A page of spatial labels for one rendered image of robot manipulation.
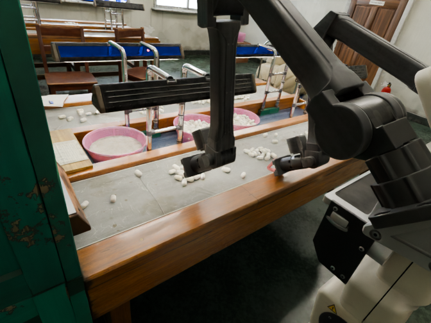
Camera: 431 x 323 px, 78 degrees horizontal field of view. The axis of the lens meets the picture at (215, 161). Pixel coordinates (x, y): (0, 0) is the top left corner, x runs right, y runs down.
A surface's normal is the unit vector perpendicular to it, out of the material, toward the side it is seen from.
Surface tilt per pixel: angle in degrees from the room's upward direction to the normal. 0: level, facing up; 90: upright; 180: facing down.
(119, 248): 0
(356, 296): 90
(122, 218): 0
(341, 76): 29
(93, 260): 0
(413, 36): 90
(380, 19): 90
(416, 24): 89
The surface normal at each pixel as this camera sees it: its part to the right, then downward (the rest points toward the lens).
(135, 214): 0.13, -0.84
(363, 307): -0.79, 0.24
